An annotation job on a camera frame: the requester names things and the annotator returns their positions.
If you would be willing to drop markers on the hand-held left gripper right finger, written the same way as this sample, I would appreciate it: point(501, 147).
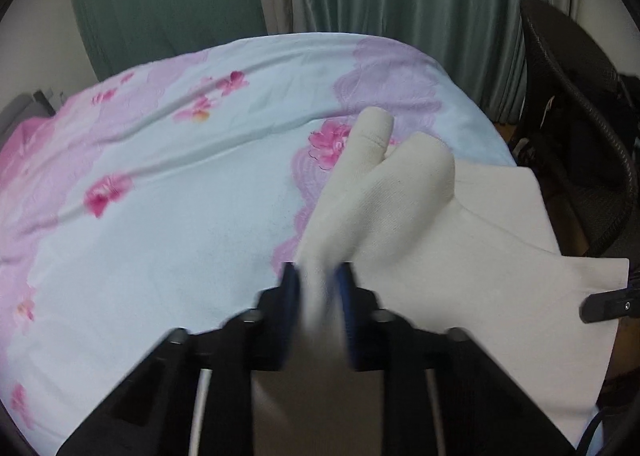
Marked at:
point(345, 318)

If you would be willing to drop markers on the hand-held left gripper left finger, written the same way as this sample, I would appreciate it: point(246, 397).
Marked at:
point(290, 308)

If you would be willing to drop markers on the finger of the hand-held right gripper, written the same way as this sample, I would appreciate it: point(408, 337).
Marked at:
point(607, 307)

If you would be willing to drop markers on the cream pants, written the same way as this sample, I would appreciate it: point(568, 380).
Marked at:
point(450, 256)

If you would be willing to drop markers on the floral pink and blue quilt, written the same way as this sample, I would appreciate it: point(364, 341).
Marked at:
point(175, 196)

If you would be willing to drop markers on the dark clothes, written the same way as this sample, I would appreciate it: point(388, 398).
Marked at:
point(607, 131)

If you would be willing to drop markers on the black wicker chair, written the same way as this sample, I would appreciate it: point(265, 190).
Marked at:
point(575, 86)

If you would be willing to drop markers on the grey padded headboard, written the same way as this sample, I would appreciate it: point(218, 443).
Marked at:
point(22, 113)

